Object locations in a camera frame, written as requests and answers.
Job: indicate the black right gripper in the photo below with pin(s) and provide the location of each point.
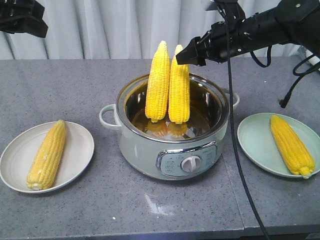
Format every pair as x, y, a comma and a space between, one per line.
220, 42

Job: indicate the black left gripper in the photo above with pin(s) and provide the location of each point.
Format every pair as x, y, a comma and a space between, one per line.
23, 16

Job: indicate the corn cob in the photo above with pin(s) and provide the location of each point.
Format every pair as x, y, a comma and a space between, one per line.
179, 90
294, 153
158, 84
43, 171

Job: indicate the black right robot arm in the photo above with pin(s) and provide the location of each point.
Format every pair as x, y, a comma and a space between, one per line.
290, 22

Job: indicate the white pleated curtain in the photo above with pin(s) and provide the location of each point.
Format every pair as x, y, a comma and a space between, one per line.
110, 29

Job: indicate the light green plate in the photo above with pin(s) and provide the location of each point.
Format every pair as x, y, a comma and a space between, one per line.
257, 142

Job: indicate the green electric cooking pot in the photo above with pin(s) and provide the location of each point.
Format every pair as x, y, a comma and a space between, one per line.
165, 150

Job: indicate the white soy milk blender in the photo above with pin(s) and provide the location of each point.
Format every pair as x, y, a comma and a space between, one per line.
308, 61

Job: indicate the cream white plate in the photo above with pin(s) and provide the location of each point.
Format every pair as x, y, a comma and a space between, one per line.
17, 158

